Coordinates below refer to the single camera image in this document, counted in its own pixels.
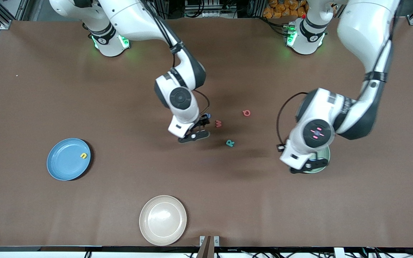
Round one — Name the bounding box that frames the blue plate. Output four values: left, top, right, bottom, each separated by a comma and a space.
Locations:
47, 138, 91, 181

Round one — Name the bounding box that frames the orange packets bag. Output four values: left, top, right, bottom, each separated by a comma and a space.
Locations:
263, 0, 307, 19

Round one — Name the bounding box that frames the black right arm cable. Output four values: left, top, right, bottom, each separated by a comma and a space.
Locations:
192, 90, 210, 117

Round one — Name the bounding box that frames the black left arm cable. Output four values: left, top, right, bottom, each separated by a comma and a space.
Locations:
276, 92, 309, 145

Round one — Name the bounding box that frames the table cover sheet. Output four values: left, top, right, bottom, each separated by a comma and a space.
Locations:
0, 18, 413, 248

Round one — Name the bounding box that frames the background electronics rack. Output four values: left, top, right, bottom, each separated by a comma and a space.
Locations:
184, 0, 238, 18

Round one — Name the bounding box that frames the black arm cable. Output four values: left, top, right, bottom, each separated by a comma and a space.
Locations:
276, 92, 309, 145
192, 90, 210, 117

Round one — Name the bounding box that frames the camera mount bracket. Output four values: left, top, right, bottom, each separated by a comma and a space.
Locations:
196, 235, 220, 258

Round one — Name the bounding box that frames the beige plate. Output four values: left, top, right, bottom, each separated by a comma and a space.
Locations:
139, 195, 187, 246

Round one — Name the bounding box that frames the black table edge rail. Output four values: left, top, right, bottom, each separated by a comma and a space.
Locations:
0, 245, 413, 258

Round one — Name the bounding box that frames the pale green plate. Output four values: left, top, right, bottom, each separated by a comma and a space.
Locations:
300, 145, 331, 174

